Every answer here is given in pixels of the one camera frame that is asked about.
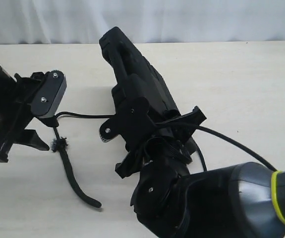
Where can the white backdrop curtain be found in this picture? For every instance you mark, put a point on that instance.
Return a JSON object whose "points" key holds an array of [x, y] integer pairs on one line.
{"points": [[143, 21]]}

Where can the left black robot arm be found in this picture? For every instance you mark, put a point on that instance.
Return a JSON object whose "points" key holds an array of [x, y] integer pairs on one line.
{"points": [[5, 80]]}

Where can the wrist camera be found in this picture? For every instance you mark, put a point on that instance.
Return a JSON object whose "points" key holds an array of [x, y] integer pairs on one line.
{"points": [[129, 116], [49, 96]]}

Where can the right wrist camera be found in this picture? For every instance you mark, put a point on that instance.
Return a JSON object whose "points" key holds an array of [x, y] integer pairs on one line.
{"points": [[129, 116]]}

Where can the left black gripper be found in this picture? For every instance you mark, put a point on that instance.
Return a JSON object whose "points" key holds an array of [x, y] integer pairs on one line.
{"points": [[17, 114]]}

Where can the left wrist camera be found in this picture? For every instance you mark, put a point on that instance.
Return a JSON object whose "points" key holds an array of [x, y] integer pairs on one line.
{"points": [[49, 96]]}

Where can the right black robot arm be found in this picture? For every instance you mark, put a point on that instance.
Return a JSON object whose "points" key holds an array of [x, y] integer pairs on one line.
{"points": [[240, 201]]}

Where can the black plastic carrying case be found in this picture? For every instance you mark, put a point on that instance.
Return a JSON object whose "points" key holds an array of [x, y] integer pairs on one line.
{"points": [[136, 77]]}

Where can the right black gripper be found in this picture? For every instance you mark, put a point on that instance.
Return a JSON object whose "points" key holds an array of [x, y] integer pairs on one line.
{"points": [[172, 145]]}

